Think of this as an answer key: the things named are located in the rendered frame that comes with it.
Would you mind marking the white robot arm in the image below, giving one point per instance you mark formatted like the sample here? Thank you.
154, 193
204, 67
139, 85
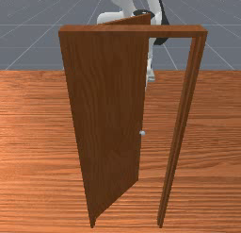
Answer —
125, 4

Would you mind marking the brown wooden door leaf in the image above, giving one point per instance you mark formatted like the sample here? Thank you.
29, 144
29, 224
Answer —
106, 117

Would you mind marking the brown wooden door frame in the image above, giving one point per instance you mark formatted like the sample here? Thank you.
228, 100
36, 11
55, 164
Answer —
175, 31

